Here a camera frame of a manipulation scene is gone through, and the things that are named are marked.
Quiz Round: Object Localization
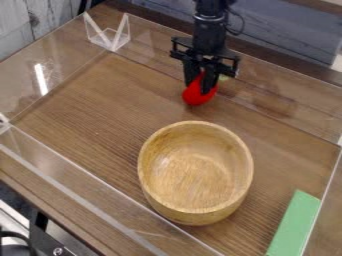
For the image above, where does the clear acrylic corner bracket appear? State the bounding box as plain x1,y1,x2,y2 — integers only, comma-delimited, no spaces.
83,13,131,52

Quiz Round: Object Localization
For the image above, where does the black cable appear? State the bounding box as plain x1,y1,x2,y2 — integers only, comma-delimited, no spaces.
0,226,32,256

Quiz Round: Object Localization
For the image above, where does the black metal table bracket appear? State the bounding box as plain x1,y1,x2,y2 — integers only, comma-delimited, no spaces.
29,211,76,256

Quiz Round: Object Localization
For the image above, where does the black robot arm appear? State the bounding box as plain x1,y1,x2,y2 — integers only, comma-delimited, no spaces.
169,0,240,95

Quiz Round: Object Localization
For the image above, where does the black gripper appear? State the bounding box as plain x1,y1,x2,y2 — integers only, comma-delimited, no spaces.
169,14,240,95

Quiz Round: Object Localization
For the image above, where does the red plush strawberry toy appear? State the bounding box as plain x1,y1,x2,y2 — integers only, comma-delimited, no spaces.
181,73,230,106

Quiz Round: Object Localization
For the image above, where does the wooden bowl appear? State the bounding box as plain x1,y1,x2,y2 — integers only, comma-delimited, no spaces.
137,121,254,226

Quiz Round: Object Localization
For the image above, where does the clear acrylic enclosure wall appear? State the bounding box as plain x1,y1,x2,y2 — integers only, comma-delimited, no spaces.
0,6,342,256

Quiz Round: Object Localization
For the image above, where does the green tape strip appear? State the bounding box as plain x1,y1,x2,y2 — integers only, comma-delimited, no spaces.
264,190,320,256

